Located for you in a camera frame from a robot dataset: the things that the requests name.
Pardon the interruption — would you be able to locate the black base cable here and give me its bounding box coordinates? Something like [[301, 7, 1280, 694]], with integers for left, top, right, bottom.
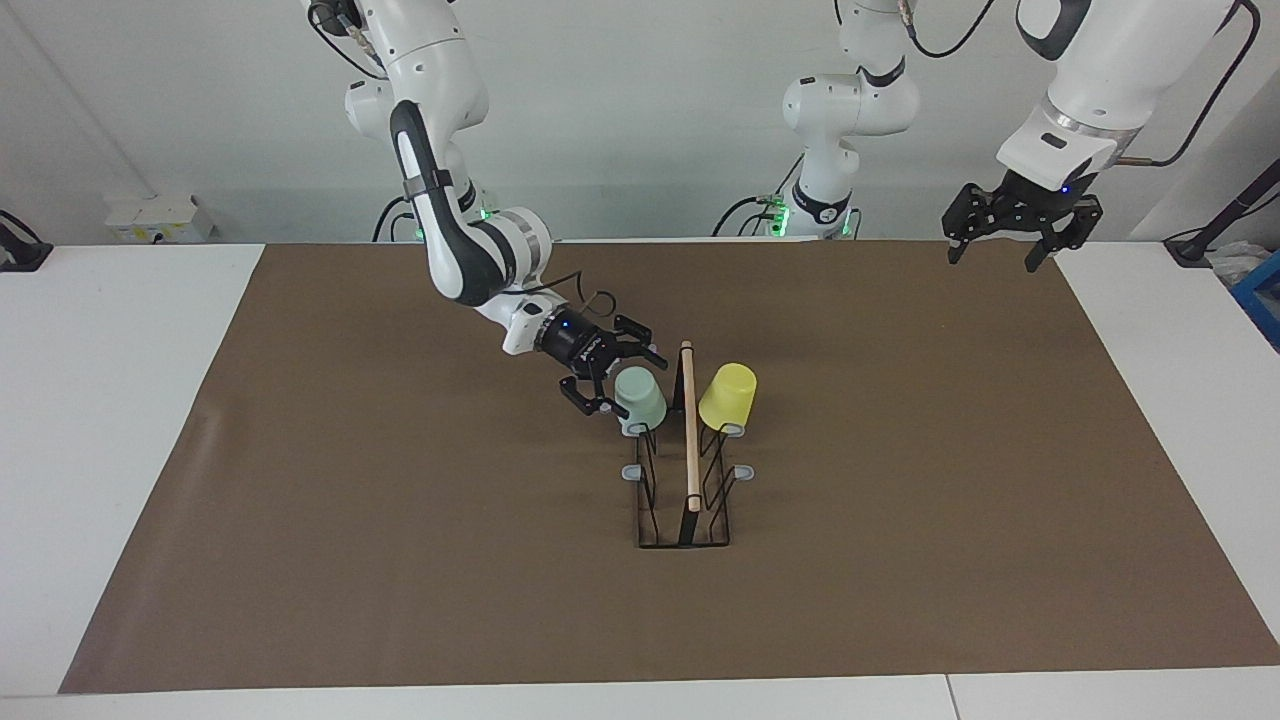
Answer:
[[372, 195, 419, 243], [712, 150, 807, 239]]

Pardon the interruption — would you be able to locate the black stand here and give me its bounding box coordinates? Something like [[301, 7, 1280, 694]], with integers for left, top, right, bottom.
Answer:
[[1165, 155, 1280, 267]]

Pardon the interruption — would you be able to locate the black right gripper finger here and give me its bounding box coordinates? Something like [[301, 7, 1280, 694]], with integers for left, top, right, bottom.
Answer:
[[611, 314, 670, 370], [557, 372, 627, 420]]

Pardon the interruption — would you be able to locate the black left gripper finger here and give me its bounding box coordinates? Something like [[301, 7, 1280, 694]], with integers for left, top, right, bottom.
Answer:
[[1024, 194, 1104, 275], [942, 181, 997, 266]]

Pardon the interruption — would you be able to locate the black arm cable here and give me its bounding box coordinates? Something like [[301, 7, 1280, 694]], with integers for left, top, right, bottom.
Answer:
[[305, 0, 622, 322], [900, 0, 1262, 169]]

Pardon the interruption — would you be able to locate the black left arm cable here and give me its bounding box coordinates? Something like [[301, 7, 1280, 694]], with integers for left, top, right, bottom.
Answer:
[[900, 0, 1262, 169]]

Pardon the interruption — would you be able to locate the clear plastic bag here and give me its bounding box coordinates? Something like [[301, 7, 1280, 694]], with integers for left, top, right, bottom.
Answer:
[[1205, 240, 1277, 291]]

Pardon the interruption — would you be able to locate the black wire cup rack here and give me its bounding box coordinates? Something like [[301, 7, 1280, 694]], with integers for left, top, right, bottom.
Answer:
[[621, 340, 756, 550]]

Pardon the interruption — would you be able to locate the pale green plastic cup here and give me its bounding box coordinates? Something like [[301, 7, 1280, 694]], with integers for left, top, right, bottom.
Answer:
[[612, 366, 668, 437]]

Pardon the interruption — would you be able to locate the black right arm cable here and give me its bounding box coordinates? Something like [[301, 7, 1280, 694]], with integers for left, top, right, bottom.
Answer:
[[305, 0, 622, 322]]

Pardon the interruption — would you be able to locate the brown table mat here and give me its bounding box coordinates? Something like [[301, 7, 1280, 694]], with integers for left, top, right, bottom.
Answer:
[[58, 240, 1280, 694]]

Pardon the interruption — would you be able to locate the blue box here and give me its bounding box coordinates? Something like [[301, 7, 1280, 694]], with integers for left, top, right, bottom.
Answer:
[[1230, 250, 1280, 352]]

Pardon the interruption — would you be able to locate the white power strip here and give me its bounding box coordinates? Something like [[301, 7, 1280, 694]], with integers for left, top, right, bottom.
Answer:
[[105, 193, 217, 245]]

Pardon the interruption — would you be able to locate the yellow plastic cup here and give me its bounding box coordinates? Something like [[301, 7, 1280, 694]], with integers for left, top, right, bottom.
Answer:
[[698, 362, 758, 436]]

